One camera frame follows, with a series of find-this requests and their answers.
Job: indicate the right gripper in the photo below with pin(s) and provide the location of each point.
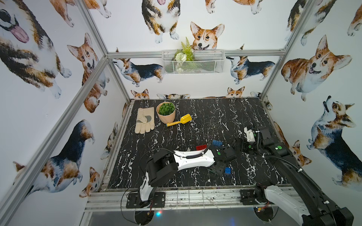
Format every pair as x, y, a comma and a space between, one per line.
244, 144

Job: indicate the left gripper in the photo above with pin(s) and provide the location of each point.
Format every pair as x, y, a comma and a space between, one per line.
219, 167

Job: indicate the red long lego brick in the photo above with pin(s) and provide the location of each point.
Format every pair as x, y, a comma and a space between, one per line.
201, 147

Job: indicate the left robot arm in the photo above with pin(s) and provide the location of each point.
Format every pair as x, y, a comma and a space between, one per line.
164, 164

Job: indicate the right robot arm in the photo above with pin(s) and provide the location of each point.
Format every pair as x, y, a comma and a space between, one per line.
316, 208

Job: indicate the light blue long lego brick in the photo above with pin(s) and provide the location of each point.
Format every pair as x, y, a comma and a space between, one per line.
217, 143

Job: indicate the dark blue small lego brick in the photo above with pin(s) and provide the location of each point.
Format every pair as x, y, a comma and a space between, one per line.
227, 171

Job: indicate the yellow toy shovel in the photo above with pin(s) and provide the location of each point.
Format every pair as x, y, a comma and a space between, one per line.
183, 120

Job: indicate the pink pot with green plant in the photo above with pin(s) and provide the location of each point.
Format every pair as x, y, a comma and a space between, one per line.
166, 112

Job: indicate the beige work glove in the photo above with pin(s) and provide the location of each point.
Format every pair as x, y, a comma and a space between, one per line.
145, 121

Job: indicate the green fern with white flower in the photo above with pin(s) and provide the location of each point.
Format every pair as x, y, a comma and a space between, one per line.
184, 58

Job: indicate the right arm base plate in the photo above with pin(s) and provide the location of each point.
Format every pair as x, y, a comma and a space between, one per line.
254, 196

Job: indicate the white wire basket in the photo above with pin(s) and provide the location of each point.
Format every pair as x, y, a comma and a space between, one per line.
201, 62

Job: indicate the aluminium front rail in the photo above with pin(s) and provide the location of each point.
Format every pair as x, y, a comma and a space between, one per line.
178, 200

